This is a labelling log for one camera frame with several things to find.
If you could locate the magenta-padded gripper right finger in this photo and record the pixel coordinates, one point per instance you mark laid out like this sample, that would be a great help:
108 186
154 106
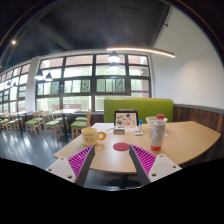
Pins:
144 160

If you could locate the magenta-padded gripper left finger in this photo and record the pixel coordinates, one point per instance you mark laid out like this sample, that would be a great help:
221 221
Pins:
80 161

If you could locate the red-capped clear drink bottle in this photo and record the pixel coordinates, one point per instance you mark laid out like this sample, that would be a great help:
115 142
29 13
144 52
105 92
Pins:
158 133

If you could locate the flat round red coaster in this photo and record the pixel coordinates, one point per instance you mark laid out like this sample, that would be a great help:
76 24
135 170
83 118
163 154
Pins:
121 146

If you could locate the small white box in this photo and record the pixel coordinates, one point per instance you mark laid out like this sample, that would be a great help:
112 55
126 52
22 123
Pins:
138 132

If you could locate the small blue-capped white bottle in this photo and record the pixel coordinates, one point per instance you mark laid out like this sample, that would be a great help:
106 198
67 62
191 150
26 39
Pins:
140 125

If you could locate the small dark box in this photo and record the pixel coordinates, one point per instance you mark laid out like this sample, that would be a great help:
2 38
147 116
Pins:
119 130

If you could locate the white paper sheets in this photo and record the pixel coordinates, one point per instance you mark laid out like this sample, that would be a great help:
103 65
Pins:
101 127

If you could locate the black-framed picture tablet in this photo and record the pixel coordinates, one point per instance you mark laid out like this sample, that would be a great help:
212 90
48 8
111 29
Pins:
126 119

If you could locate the wooden chairs with green seats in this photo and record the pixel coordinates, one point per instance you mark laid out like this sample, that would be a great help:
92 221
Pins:
51 123

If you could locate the wooden dining table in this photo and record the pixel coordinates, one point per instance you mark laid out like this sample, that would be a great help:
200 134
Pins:
65 111

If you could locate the green upholstered bench sofa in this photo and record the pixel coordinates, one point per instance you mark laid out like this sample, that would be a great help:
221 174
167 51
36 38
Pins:
146 106

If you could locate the dark pendant ceiling lamps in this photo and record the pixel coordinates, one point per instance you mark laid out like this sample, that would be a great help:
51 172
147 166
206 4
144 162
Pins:
114 57

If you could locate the long curved linear light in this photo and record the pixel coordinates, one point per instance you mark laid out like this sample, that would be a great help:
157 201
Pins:
143 50

